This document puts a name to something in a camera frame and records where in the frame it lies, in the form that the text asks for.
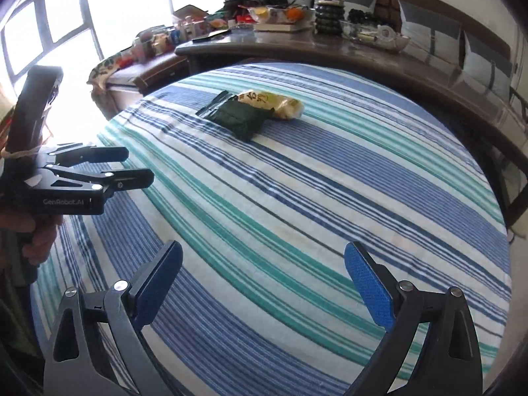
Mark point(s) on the yellow snack packet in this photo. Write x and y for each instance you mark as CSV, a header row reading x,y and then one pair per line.
x,y
283,107

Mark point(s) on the grey white cushion right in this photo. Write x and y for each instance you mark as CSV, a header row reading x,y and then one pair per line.
x,y
487,66

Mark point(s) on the dark green snack packet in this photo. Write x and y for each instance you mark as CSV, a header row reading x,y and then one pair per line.
x,y
241,119

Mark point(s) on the black ribbed vase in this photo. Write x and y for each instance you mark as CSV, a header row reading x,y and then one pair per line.
x,y
328,17

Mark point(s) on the person left hand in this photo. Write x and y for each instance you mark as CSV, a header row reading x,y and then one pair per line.
x,y
42,230

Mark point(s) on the blue green striped tablecloth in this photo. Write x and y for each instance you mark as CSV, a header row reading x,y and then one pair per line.
x,y
263,304

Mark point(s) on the book with fruit bag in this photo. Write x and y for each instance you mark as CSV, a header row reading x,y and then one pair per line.
x,y
285,20

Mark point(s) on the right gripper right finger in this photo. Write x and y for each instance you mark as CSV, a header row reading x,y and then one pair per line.
x,y
449,359

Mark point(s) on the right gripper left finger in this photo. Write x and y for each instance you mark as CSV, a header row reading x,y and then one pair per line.
x,y
77,362

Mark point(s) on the glass bowl with tape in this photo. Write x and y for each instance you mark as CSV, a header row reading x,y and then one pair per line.
x,y
382,37

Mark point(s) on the dark wooden curved table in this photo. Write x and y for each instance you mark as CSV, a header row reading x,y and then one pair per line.
x,y
444,94

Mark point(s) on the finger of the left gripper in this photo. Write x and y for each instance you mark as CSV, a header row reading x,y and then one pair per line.
x,y
70,154
106,182

